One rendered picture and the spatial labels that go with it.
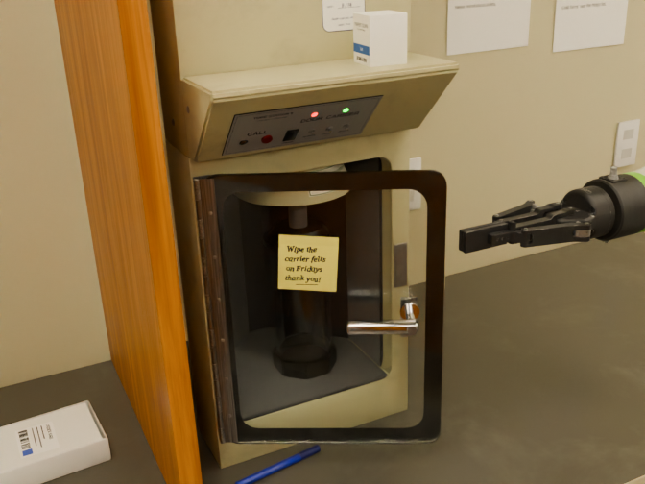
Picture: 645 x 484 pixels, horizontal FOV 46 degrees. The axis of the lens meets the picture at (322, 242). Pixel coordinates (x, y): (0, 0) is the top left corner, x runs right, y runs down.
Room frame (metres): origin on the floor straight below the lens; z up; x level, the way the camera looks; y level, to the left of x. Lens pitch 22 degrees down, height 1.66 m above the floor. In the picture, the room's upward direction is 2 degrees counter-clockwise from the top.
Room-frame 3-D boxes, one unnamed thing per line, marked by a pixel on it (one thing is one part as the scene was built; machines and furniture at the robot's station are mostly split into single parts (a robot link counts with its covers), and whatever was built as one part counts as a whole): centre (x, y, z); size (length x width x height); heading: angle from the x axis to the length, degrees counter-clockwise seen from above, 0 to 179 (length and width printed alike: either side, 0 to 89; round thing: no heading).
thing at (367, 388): (0.90, 0.00, 1.19); 0.30 x 0.01 x 0.40; 87
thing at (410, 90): (0.93, -0.01, 1.46); 0.32 x 0.11 x 0.10; 115
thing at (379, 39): (0.96, -0.08, 1.54); 0.05 x 0.05 x 0.06; 20
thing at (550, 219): (0.98, -0.31, 1.27); 0.11 x 0.01 x 0.04; 116
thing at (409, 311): (0.86, -0.07, 1.20); 0.10 x 0.05 x 0.03; 87
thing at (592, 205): (1.02, -0.36, 1.27); 0.09 x 0.08 x 0.07; 115
